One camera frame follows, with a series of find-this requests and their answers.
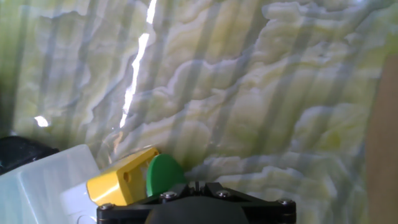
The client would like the wooden picture frame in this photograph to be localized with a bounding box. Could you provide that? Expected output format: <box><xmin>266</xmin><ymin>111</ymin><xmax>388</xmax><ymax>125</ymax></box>
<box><xmin>365</xmin><ymin>54</ymin><xmax>398</xmax><ymax>224</ymax></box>

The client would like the green marble pattern mat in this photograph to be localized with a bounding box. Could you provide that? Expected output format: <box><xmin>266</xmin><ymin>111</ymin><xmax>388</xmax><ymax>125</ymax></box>
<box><xmin>0</xmin><ymin>0</ymin><xmax>398</xmax><ymax>224</ymax></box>

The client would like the black C-clamp with steel screw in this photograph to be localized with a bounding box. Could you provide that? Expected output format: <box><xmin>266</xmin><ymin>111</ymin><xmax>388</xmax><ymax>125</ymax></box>
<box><xmin>0</xmin><ymin>136</ymin><xmax>60</xmax><ymax>175</ymax></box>

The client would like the yellow grey green button box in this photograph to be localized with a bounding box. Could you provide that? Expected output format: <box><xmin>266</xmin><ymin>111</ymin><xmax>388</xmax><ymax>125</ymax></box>
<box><xmin>60</xmin><ymin>146</ymin><xmax>187</xmax><ymax>224</ymax></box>

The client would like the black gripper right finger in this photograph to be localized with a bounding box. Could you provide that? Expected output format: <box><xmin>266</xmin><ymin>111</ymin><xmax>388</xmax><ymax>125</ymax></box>
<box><xmin>197</xmin><ymin>182</ymin><xmax>297</xmax><ymax>224</ymax></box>

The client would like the translucent plastic box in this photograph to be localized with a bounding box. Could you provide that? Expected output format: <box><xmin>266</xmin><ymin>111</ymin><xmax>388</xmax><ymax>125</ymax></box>
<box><xmin>0</xmin><ymin>144</ymin><xmax>102</xmax><ymax>224</ymax></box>

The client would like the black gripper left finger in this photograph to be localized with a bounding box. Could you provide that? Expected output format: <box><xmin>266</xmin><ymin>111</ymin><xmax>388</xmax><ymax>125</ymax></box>
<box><xmin>96</xmin><ymin>182</ymin><xmax>198</xmax><ymax>224</ymax></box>

